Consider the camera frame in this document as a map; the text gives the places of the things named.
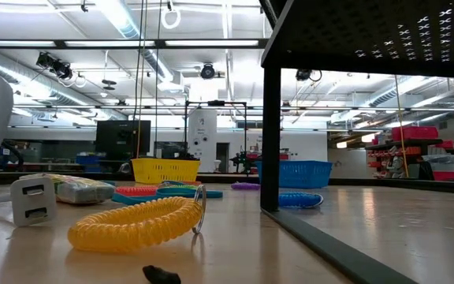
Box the small blue bin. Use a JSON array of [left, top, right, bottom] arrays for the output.
[[75, 154, 106, 166]]

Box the white cable ring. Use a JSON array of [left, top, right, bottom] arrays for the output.
[[160, 7, 182, 31]]

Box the white USB charger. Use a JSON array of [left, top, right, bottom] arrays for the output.
[[9, 176, 58, 228]]

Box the red storage bin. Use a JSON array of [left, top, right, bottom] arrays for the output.
[[391, 125, 440, 142], [432, 170, 454, 182]]

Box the black spotlight cluster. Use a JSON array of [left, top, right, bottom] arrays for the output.
[[35, 50, 74, 81]]

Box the blue plastic basket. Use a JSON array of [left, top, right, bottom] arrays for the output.
[[255, 159, 333, 189]]

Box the storage rack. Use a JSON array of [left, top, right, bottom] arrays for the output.
[[364, 125, 454, 182]]

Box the black monitor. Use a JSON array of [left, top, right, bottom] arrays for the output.
[[95, 119, 152, 159]]

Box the yellow plastic basket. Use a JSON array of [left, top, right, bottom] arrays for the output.
[[131, 158, 202, 185]]

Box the black perforated metal shelf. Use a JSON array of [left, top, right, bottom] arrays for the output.
[[259, 0, 454, 284]]

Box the blue coil wristband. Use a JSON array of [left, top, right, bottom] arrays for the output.
[[277, 191, 325, 209]]

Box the small yellow crayon pack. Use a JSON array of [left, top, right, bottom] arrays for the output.
[[20, 172, 117, 205]]

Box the black aluminium rig frame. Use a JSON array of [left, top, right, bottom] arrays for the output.
[[0, 0, 454, 196]]

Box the silver ventilation duct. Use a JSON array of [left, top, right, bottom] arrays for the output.
[[0, 53, 128, 121]]

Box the yellow-orange coil wristband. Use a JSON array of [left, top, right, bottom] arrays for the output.
[[67, 184, 208, 253]]

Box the small black crumb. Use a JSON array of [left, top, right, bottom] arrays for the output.
[[142, 264, 182, 284]]

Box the yellow hanging cable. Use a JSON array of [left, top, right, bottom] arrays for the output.
[[393, 74, 410, 178]]

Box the black round ceiling camera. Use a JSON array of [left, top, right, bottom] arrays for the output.
[[199, 62, 217, 80]]

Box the purple coil wristband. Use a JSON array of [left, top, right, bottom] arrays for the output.
[[230, 181, 262, 191]]

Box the black stand frame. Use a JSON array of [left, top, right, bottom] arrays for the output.
[[183, 99, 248, 161]]

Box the red-orange coil wristband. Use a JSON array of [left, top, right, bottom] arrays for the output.
[[115, 185, 159, 197]]

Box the white cabinet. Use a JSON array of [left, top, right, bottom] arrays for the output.
[[187, 109, 218, 174]]

